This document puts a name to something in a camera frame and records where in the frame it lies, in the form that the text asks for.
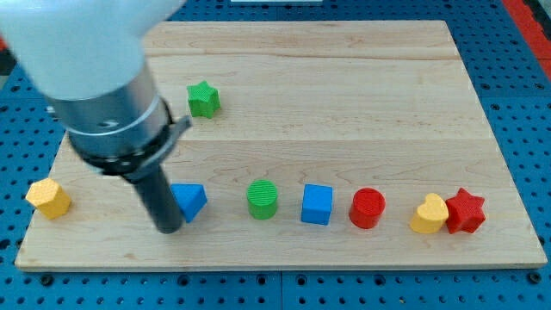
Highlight yellow pentagon block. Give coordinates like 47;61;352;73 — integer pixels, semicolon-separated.
25;178;71;220

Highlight red cylinder block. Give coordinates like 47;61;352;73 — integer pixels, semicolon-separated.
349;188;386;229

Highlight green star block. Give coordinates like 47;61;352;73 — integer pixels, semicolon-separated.
187;81;220;119

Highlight light wooden board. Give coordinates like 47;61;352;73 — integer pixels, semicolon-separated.
15;21;548;272

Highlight blue triangle block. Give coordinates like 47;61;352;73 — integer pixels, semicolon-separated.
170;183;207;223

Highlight red star block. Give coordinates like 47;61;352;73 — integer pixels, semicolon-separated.
445;188;486;234

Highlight green cylinder block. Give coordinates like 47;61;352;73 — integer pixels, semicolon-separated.
246;179;278;220

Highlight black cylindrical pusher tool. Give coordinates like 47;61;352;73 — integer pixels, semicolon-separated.
129;165;183;234

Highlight yellow heart block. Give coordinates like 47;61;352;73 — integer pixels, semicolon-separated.
409;193;449;234

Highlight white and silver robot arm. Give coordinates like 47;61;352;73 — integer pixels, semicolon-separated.
1;0;190;180

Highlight blue cube block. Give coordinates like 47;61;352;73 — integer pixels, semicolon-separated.
300;184;333;226

